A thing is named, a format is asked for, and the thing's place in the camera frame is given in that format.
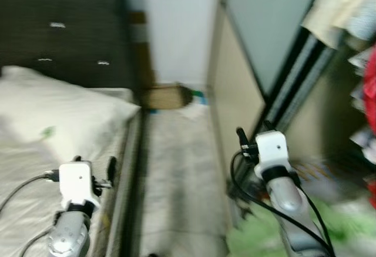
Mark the wardrobe with sliding door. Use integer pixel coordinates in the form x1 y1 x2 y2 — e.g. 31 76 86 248
206 0 335 152

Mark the grey hanging cloth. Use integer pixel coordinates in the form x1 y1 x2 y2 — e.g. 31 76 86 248
345 0 376 41

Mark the grey quilted mattress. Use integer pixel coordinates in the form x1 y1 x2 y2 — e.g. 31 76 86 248
0 86 140 257

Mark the dark tufted headboard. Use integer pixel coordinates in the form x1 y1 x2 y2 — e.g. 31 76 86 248
0 0 139 90

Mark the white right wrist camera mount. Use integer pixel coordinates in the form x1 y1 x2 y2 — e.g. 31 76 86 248
256 131 293 175

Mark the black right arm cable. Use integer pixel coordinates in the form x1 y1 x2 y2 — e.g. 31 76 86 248
228 150 337 257

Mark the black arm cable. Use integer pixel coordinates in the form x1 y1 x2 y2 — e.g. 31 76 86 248
0 173 61 257
228 150 337 257

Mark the red garment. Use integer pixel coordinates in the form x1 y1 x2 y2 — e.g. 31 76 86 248
362 44 376 119

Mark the cream hanging cloth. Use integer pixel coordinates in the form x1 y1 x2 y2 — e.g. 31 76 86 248
301 0 376 50

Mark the white pillow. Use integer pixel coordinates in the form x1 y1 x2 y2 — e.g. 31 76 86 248
0 66 142 149

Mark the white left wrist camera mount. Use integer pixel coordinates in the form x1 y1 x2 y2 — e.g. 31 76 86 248
59 161 102 209

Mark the brown cardboard box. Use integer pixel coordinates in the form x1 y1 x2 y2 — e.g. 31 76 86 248
140 84 193 111

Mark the green plastic item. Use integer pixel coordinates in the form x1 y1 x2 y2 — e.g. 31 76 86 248
225 201 376 257

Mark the brown wooden post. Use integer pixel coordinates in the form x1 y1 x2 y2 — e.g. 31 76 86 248
129 11 149 90

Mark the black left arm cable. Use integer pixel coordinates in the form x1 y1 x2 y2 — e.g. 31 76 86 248
0 173 61 257

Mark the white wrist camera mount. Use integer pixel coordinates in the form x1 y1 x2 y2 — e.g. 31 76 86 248
59 161 102 209
256 131 293 175

